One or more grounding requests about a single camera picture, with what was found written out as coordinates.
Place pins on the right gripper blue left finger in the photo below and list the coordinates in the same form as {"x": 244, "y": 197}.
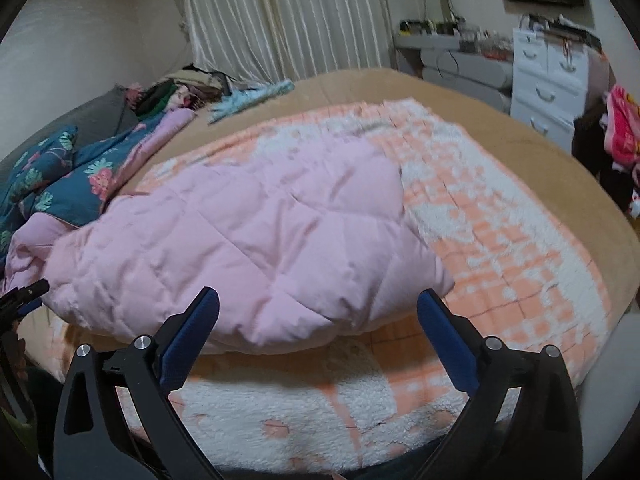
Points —
{"x": 92, "y": 439}

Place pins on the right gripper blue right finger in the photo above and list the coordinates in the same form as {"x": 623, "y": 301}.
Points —
{"x": 521, "y": 420}

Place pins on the pink quilted jacket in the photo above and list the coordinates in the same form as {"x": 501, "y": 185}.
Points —
{"x": 301, "y": 247}

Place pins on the pile of mixed clothes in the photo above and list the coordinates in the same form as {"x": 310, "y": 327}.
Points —
{"x": 190, "y": 87}

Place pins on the blue floral pink quilt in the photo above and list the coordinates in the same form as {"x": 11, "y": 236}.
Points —
{"x": 56, "y": 187}

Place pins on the orange white plaid blanket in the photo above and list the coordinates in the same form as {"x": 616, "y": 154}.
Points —
{"x": 359, "y": 400}

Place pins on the grey pillow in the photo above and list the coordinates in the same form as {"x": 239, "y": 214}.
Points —
{"x": 96, "y": 120}

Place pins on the light blue striped garment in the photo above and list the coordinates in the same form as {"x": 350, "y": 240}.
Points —
{"x": 239, "y": 100}

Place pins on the pink yellow cloth bundle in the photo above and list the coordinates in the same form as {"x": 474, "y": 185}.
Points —
{"x": 620, "y": 174}

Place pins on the white drawer dresser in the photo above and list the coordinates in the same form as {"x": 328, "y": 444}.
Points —
{"x": 555, "y": 81}

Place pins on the white striped curtain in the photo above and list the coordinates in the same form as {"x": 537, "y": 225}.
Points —
{"x": 265, "y": 41}

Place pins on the grey curved wall shelf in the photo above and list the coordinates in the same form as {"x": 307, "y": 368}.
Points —
{"x": 438, "y": 59}

